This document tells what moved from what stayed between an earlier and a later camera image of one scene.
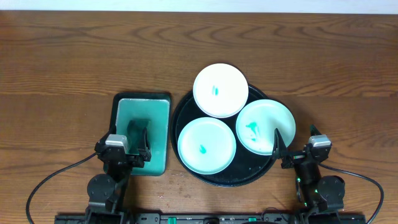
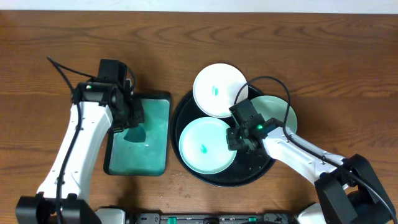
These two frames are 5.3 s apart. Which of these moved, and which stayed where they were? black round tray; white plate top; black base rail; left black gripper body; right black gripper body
Moved: right black gripper body; left black gripper body
Stayed: black base rail; black round tray; white plate top
